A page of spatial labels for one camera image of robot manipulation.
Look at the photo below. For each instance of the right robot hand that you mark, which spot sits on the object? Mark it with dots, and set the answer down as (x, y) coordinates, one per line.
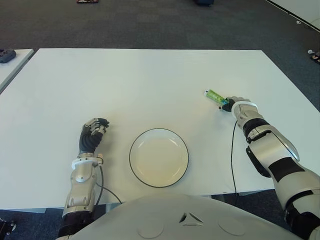
(227, 107)

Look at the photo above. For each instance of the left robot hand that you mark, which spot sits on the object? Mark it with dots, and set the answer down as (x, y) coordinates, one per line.
(88, 141)

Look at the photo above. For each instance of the green toothpaste tube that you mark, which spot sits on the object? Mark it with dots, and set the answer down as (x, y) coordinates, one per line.
(215, 95)

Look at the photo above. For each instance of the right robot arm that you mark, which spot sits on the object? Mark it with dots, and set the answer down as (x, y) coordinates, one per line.
(272, 152)

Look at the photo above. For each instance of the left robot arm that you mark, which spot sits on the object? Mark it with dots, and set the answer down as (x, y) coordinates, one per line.
(81, 185)

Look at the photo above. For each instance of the white plate with dark rim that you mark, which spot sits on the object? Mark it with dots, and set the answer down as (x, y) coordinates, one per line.
(159, 157)

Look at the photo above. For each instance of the white table leg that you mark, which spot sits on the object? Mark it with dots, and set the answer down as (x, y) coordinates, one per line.
(111, 207)

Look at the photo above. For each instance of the small white round object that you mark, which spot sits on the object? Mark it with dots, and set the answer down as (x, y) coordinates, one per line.
(310, 51)

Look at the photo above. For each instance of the dark patterned floor item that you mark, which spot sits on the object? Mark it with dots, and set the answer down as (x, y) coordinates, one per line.
(316, 57)

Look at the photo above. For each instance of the white side table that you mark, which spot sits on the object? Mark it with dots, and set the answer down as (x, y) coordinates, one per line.
(15, 66)

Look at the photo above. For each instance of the dark blue floor item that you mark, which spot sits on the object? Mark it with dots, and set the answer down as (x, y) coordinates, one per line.
(204, 2)

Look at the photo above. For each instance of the small white floor object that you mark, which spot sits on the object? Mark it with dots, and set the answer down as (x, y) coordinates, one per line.
(299, 22)

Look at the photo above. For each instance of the black wheeled base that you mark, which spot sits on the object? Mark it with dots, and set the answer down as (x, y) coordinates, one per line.
(6, 225)

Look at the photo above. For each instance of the dark blue controller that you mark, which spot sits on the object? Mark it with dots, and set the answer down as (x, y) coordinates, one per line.
(7, 55)

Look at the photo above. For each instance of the grey robot torso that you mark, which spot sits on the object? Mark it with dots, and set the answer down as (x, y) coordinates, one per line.
(185, 220)

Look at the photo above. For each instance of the white floor platform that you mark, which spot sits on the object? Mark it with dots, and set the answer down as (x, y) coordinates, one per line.
(297, 8)

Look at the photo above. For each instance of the red and black floor item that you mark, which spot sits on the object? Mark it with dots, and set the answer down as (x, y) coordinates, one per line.
(87, 1)

